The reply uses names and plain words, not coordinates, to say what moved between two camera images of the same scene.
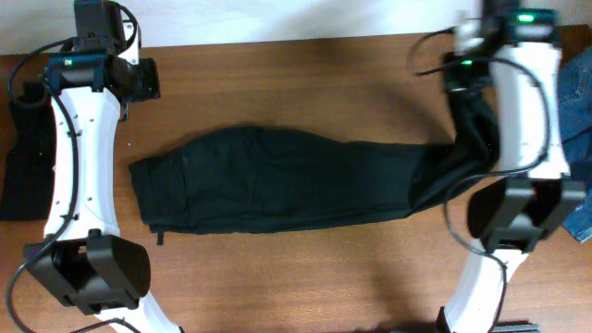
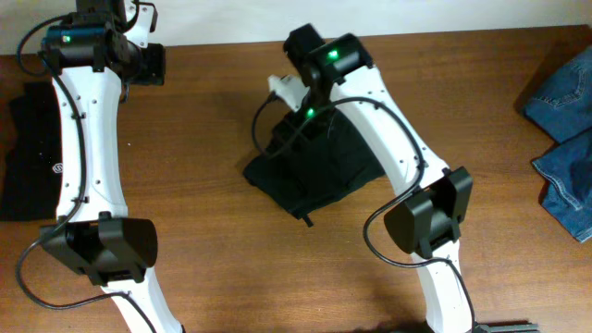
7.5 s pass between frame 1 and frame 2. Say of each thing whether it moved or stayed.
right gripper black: moved
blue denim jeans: stayed
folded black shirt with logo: stayed
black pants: moved
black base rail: stayed
